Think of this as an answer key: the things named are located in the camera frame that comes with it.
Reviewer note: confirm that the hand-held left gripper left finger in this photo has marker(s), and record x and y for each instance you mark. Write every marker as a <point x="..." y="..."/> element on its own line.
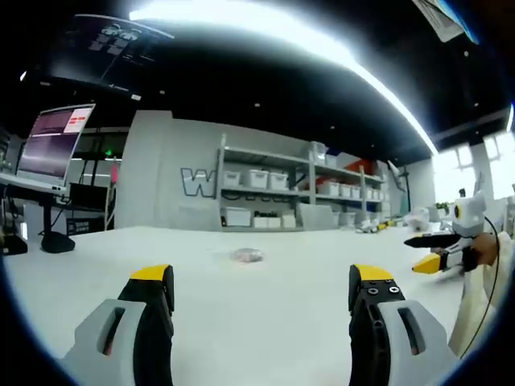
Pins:
<point x="116" y="321"/>

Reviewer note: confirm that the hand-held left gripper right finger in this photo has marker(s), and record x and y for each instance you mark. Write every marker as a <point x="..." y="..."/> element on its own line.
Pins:
<point x="386" y="321"/>

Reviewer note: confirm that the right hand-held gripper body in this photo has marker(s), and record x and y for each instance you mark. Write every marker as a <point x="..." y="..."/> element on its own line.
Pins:
<point x="468" y="225"/>

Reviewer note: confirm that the clear resealable bag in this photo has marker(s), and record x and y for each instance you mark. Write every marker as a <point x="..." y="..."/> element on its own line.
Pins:
<point x="245" y="255"/>

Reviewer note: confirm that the clear plastic bag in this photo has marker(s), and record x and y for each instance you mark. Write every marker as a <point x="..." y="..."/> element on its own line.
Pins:
<point x="416" y="219"/>

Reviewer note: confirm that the person's right hand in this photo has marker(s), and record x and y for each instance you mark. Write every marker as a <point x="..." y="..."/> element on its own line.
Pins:
<point x="483" y="249"/>

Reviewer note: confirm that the grey storage shelf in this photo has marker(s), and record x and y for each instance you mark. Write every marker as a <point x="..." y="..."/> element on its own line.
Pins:
<point x="346" y="189"/>
<point x="261" y="183"/>

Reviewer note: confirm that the black box under desk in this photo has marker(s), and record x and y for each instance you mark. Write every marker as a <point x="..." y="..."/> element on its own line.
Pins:
<point x="84" y="217"/>

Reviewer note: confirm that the black monitor stand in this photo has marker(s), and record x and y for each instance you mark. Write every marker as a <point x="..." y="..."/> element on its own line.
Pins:
<point x="54" y="229"/>

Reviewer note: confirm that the metal shelf with white bins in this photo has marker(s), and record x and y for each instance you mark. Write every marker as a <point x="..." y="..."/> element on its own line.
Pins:
<point x="306" y="189"/>

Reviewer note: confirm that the computer monitor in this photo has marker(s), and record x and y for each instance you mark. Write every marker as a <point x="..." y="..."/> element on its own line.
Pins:
<point x="50" y="146"/>

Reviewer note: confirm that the ceiling light strip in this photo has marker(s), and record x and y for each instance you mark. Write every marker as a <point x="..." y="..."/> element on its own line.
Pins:
<point x="289" y="44"/>

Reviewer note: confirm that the dark hanging ceiling screen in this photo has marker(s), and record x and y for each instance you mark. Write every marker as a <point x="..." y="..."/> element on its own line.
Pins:
<point x="104" y="52"/>

